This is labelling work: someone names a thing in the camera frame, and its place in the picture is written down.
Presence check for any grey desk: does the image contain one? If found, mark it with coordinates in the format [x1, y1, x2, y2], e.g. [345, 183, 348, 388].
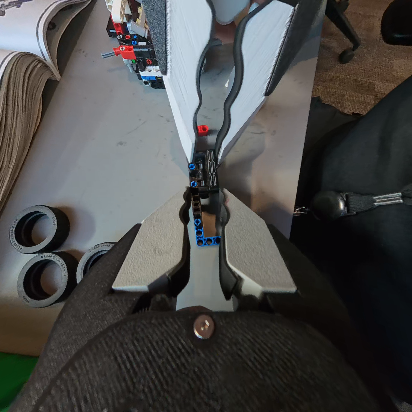
[0, 0, 324, 356]

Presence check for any black brick beam assembly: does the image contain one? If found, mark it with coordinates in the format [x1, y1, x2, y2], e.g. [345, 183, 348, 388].
[188, 151, 220, 223]

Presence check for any black office chair base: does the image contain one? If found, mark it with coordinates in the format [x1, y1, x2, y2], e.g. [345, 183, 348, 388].
[324, 0, 412, 64]

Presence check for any open instruction booklet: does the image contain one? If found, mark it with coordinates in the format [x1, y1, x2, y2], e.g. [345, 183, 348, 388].
[0, 0, 94, 210]

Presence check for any black lanyard strap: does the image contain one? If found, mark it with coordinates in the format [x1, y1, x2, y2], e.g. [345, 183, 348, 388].
[346, 183, 412, 214]

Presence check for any black grille tile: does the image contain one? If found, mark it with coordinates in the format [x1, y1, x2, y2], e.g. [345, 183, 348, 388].
[206, 150, 220, 190]

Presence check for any person's right hand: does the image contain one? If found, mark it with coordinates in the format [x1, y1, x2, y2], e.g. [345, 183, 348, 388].
[216, 23, 235, 43]

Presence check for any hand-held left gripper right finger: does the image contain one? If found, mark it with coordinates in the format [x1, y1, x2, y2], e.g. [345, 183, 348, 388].
[218, 188, 298, 300]

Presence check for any blue L-shaped brick beam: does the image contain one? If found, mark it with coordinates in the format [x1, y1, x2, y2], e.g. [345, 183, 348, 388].
[194, 217, 223, 248]

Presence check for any black rubber tyre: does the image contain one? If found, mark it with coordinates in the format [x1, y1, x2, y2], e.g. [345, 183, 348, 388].
[8, 205, 71, 255]
[17, 251, 78, 308]
[77, 242, 118, 284]

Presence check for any green parts tray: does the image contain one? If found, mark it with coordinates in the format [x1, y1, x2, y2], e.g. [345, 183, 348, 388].
[0, 351, 41, 412]

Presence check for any brick-built model vehicle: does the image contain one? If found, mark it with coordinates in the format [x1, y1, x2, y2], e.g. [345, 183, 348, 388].
[102, 0, 168, 89]

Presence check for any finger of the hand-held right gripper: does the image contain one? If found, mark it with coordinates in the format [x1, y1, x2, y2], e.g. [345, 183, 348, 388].
[165, 0, 217, 162]
[215, 0, 295, 164]

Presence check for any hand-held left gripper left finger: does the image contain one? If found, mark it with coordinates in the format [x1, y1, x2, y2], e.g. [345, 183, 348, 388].
[111, 188, 192, 297]

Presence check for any black badge reel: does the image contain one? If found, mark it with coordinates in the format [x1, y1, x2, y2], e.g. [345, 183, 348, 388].
[294, 191, 348, 219]

